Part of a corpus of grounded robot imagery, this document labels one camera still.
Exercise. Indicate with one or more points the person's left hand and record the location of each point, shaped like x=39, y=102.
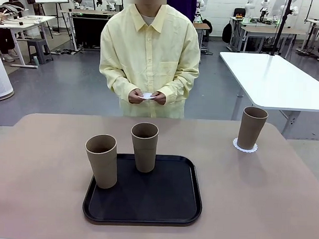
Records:
x=162, y=99

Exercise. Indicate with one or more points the person's right hand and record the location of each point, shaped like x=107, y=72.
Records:
x=134, y=99

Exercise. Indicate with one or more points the white scalloped paper coaster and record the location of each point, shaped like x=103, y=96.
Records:
x=147, y=96
x=248, y=152

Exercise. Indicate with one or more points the tall brown paper cup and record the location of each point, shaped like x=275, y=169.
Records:
x=252, y=130
x=145, y=155
x=102, y=170

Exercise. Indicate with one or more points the person's left forearm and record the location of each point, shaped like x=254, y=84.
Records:
x=176, y=91

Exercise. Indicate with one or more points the person in yellow shirt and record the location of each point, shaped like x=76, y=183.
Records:
x=149, y=59

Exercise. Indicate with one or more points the small brown-top table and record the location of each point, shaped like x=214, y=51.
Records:
x=203, y=26

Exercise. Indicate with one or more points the black-panelled desk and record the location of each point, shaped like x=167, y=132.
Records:
x=86, y=30

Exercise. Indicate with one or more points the black backpack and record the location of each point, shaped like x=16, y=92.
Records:
x=227, y=32

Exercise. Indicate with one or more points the person in purple clothes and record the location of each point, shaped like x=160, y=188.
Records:
x=184, y=6

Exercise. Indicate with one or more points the black plastic tray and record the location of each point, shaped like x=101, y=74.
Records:
x=159, y=198

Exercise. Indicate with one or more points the teal bottle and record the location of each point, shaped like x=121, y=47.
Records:
x=36, y=60

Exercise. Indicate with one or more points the grey plastic stool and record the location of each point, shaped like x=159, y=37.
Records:
x=39, y=43

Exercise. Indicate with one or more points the white height-adjustable desk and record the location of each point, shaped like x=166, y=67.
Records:
x=34, y=26

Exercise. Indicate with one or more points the white cylindrical air purifier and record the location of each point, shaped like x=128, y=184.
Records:
x=1, y=77

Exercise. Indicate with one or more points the black pole stand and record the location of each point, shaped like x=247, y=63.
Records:
x=283, y=24

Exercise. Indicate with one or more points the seated person dark trousers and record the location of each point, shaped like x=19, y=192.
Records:
x=3, y=40

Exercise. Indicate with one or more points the grey bundled jacket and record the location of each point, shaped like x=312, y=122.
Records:
x=11, y=7

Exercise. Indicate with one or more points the grey-top lab desk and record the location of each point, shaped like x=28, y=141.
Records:
x=316, y=21

